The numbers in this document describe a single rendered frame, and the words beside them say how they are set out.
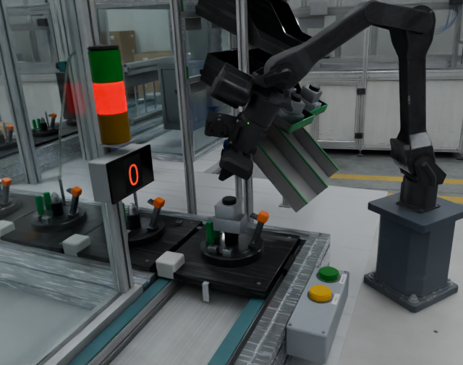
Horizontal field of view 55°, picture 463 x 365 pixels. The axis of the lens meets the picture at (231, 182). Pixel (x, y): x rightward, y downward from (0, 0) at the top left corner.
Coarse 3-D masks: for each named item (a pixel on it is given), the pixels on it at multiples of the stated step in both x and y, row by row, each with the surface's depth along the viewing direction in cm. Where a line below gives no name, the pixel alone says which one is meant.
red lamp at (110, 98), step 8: (96, 88) 70; (104, 88) 70; (112, 88) 70; (120, 88) 71; (96, 96) 71; (104, 96) 70; (112, 96) 71; (120, 96) 71; (96, 104) 72; (104, 104) 71; (112, 104) 71; (120, 104) 72; (104, 112) 71; (112, 112) 71; (120, 112) 72
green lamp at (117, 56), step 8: (88, 56) 70; (96, 56) 68; (104, 56) 68; (112, 56) 69; (120, 56) 71; (96, 64) 69; (104, 64) 69; (112, 64) 69; (120, 64) 71; (96, 72) 69; (104, 72) 69; (112, 72) 70; (120, 72) 71; (96, 80) 70; (104, 80) 70; (112, 80) 70; (120, 80) 71
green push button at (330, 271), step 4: (320, 268) 88; (324, 268) 88; (328, 268) 88; (332, 268) 88; (320, 272) 87; (324, 272) 87; (328, 272) 87; (332, 272) 87; (336, 272) 87; (320, 276) 86; (324, 276) 86; (328, 276) 86; (332, 276) 86; (336, 276) 86; (328, 280) 86; (332, 280) 86
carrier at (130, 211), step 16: (128, 208) 104; (128, 224) 105; (144, 224) 107; (160, 224) 107; (192, 224) 111; (128, 240) 100; (144, 240) 101; (160, 240) 103; (176, 240) 103; (144, 256) 96
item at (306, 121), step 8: (208, 56) 110; (216, 56) 113; (224, 56) 116; (232, 56) 120; (208, 64) 111; (216, 64) 109; (232, 64) 122; (256, 64) 117; (264, 64) 116; (208, 72) 111; (216, 72) 110; (208, 80) 112; (264, 88) 118; (272, 88) 117; (304, 112) 114; (280, 120) 104; (304, 120) 108; (312, 120) 113; (280, 128) 105; (288, 128) 104; (296, 128) 106
